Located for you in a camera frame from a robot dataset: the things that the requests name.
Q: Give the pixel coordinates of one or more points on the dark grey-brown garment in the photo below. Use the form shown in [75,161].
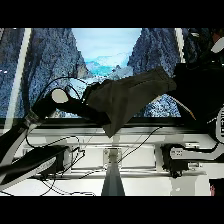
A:
[126,96]

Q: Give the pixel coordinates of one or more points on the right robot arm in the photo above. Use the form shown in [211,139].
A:
[200,95]

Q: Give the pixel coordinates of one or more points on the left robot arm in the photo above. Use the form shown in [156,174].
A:
[42,107]

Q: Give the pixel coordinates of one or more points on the silver frame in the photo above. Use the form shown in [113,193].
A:
[113,181]

